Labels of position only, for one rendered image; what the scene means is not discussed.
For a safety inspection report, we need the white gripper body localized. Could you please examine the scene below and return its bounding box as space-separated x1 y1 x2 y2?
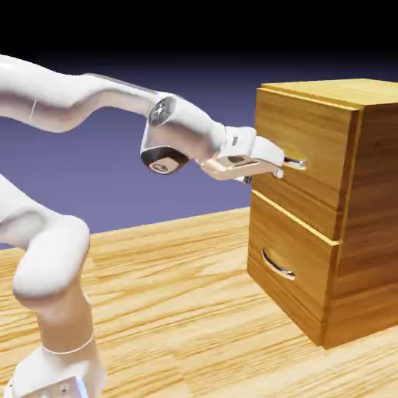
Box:
201 135 286 183

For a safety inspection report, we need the curved silver metal handle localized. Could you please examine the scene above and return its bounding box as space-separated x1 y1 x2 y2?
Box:
283 155 308 172
260 247 297 281

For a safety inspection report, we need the wooden cabinet door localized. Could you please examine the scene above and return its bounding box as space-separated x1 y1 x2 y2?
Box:
250 87 359 241
246 189 340 347

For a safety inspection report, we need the light wood cabinet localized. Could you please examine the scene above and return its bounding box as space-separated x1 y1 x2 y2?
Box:
246 79 398 351

